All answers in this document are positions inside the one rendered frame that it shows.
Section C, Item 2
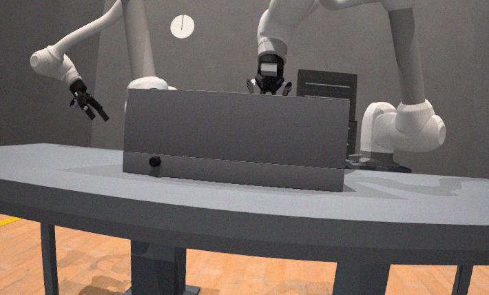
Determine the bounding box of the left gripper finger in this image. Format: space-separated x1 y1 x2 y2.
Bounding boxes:
247 76 267 94
271 77 292 96

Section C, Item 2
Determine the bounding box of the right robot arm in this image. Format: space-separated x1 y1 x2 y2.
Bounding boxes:
30 0 158 90

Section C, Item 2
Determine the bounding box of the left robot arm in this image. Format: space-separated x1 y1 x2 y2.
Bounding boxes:
258 0 446 167

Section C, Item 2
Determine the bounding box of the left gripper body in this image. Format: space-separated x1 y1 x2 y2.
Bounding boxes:
255 54 284 92

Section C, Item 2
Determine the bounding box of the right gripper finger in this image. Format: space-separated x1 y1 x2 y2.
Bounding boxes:
86 93 109 122
74 91 96 120

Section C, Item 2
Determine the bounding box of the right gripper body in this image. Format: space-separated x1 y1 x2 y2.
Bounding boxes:
70 80 90 102

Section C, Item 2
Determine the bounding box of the dark grey console housing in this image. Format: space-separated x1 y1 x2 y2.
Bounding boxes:
123 79 350 192

